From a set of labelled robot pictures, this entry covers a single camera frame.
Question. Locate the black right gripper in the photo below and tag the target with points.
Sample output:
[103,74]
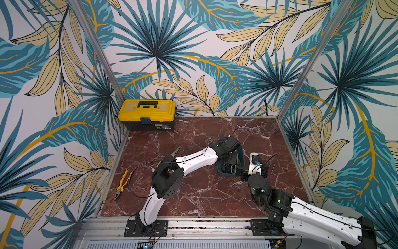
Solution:
[246,176]

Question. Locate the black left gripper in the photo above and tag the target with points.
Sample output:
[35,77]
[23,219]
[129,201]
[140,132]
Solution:
[235,160]

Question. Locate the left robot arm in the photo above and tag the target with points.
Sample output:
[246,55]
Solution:
[168,176]

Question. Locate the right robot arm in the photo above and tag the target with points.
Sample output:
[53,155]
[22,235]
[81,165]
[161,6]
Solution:
[290,215]

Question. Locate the teal plastic storage box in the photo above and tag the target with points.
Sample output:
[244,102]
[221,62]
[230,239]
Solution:
[229,170]

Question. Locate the cream green kitchen shears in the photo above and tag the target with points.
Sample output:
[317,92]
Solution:
[174,153]

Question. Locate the yellow black toolbox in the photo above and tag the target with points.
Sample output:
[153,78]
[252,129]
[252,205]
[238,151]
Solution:
[148,115]

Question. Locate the yellow black pliers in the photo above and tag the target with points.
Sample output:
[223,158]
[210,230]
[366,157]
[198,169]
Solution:
[123,182]

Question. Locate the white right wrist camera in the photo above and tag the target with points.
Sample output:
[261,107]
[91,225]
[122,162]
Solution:
[255,164]

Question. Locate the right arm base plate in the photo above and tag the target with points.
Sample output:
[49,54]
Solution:
[265,228]

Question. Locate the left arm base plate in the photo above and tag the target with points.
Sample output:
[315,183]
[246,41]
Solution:
[135,229]

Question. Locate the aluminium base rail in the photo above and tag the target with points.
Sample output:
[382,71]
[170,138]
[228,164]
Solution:
[108,232]

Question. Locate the right aluminium corner post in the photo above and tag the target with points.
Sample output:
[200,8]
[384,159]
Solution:
[329,32]

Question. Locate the aluminium corner post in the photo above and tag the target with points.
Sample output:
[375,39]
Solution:
[84,20]
[329,32]

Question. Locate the left aluminium corner post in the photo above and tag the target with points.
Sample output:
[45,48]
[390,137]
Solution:
[84,20]

